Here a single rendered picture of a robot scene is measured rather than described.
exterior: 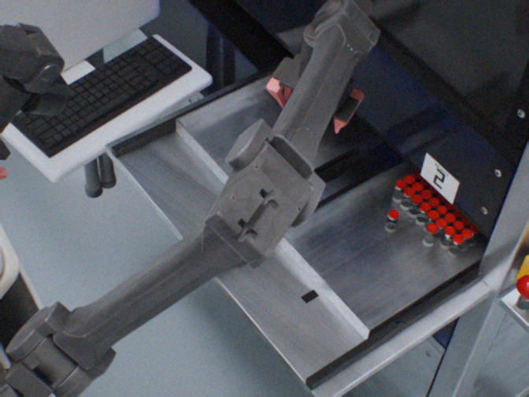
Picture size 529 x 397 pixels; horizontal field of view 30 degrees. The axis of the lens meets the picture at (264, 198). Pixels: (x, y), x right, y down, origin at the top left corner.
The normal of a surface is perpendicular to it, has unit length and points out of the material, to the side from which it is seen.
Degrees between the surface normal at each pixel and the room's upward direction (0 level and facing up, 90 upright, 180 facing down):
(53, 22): 90
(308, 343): 0
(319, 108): 38
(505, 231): 90
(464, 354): 90
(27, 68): 101
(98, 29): 90
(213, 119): 0
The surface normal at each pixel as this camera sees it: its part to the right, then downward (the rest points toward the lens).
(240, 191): 0.52, -0.23
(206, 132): 0.06, -0.63
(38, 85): 0.58, 0.73
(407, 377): -0.80, 0.43
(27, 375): 0.04, 0.31
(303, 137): 0.66, -0.45
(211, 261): -0.27, 0.56
